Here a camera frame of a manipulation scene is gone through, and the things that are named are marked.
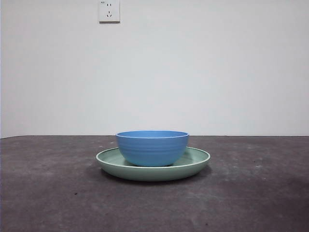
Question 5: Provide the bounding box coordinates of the white wall socket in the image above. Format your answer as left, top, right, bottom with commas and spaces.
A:
98, 0, 121, 24

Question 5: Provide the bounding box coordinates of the green round plate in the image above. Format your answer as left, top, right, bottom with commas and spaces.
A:
95, 146, 211, 182

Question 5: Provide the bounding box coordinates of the blue ribbed bowl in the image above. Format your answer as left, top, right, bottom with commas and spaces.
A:
115, 130, 190, 167

